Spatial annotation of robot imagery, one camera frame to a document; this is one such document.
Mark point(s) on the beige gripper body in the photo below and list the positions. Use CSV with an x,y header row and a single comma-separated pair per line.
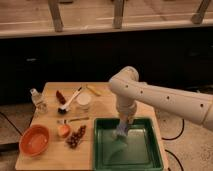
x,y
128,119

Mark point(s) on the blue sponge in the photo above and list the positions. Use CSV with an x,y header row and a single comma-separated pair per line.
x,y
121,130

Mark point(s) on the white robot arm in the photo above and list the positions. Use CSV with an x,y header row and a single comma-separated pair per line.
x,y
192,106

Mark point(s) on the green plastic tray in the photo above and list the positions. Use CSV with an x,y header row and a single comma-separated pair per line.
x,y
138,151

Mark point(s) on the white plastic cup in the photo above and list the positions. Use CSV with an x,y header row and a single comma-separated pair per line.
x,y
84,100

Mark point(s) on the yellow banana toy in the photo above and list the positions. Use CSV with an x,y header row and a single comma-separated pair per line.
x,y
93,90

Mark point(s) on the purple grape bunch toy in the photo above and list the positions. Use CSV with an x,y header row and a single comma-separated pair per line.
x,y
75,137

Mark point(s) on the dark red sausage toy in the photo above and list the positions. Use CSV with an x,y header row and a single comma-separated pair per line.
x,y
60,97

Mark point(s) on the clear spray bottle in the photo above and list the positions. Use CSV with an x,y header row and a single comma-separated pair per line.
x,y
39,101

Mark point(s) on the orange bowl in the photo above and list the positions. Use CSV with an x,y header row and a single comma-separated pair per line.
x,y
34,141

